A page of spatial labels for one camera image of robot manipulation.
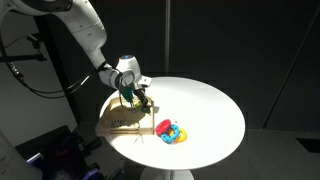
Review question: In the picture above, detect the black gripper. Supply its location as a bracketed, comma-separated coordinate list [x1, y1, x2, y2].
[132, 87, 152, 109]

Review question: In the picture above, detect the dark green ring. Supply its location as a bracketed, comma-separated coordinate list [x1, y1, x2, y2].
[136, 102, 150, 114]

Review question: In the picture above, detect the wooden tray with slatted walls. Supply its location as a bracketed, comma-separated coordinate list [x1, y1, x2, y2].
[95, 96, 158, 137]

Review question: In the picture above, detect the black and purple equipment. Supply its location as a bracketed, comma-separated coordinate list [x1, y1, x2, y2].
[14, 124, 125, 180]

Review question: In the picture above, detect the white rounded cover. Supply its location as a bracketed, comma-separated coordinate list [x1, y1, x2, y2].
[0, 131, 43, 180]

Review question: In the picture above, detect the green wrist camera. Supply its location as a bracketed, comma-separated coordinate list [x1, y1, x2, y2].
[119, 85, 134, 103]

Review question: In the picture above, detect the red ring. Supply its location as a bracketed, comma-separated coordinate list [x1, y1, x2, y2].
[154, 118, 173, 136]

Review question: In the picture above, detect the black and white ring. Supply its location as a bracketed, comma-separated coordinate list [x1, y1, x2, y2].
[110, 119, 125, 129]

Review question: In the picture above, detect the blue ring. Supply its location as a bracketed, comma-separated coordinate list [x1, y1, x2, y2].
[160, 123, 181, 145]

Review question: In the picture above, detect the orange ring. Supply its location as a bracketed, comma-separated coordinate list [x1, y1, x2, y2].
[172, 127, 189, 144]

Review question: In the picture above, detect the white table pedestal base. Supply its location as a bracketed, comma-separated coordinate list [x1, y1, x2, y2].
[139, 166, 195, 180]

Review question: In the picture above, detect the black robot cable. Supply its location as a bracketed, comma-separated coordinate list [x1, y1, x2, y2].
[0, 23, 101, 100]

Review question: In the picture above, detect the black camera stand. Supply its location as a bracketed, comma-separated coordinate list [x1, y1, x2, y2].
[0, 33, 48, 64]

